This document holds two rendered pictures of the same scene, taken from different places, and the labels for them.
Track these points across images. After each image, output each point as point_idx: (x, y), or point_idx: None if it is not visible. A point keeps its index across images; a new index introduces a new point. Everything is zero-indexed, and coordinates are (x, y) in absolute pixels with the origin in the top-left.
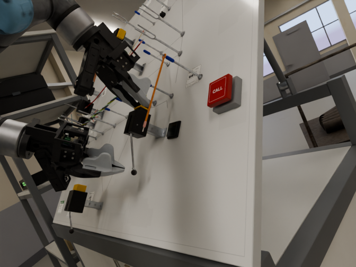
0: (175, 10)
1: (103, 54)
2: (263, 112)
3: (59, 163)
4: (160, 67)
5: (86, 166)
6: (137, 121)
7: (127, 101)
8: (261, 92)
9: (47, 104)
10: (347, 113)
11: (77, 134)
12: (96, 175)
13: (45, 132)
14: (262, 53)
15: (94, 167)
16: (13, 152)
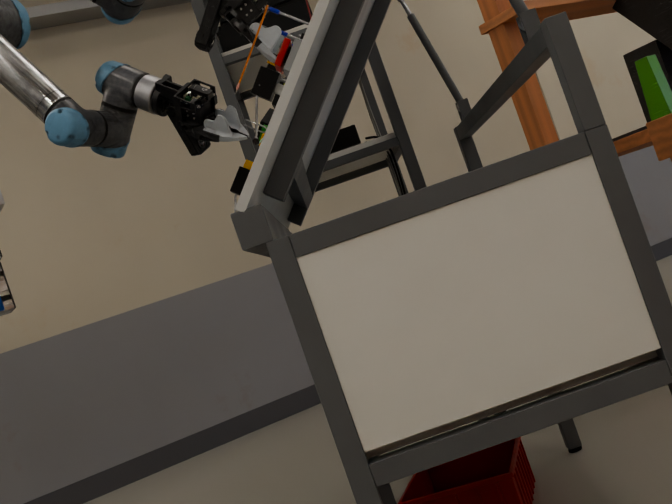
0: None
1: (227, 2)
2: (518, 68)
3: (183, 122)
4: (260, 22)
5: (207, 128)
6: (260, 80)
7: (262, 54)
8: (302, 60)
9: (292, 32)
10: (562, 79)
11: (199, 93)
12: (215, 139)
13: (169, 89)
14: (321, 13)
15: (214, 130)
16: (147, 107)
